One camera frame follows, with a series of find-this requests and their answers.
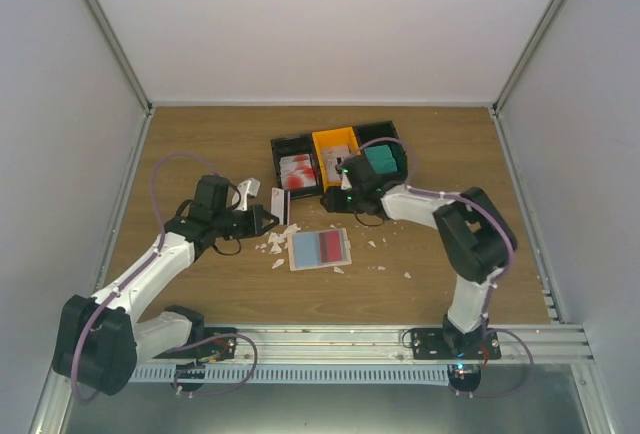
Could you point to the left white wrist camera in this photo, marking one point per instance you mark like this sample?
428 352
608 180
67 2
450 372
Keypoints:
246 190

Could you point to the white patterned card stack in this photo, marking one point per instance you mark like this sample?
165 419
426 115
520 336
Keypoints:
332 156

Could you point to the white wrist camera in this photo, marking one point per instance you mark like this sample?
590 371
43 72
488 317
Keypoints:
246 190
345 184

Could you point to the red white credit card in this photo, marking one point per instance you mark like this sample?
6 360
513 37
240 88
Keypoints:
331 246

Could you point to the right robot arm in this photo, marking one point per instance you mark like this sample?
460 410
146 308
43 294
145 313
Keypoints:
478 242

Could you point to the black bin with red cards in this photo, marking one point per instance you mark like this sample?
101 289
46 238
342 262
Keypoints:
287 146

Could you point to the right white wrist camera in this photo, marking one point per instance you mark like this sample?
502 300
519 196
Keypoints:
345 184

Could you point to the grey slotted cable duct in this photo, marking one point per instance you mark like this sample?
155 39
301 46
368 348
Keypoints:
320 374

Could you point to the beige card holder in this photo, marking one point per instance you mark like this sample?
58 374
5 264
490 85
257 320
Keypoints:
303 251

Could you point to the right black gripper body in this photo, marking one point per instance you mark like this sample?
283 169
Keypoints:
346 206

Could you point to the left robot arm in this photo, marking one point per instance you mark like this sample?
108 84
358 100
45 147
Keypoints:
102 339

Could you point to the red white card stack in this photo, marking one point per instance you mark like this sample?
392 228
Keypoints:
297 172

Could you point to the yellow bin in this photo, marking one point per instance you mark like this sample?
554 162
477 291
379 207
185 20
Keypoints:
327 138

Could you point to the teal card stack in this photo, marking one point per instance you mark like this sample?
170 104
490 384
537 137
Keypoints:
381 158

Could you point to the black bin with teal cards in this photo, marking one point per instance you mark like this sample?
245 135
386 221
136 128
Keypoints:
384 129

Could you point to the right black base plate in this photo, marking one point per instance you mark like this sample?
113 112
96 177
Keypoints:
428 343

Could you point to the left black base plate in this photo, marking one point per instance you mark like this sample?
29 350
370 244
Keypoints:
218 344

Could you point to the aluminium front rail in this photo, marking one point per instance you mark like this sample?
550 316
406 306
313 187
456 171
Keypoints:
389 344

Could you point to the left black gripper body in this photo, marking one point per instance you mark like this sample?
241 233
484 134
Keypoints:
244 228

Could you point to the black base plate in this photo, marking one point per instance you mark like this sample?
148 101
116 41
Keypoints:
428 343
218 344

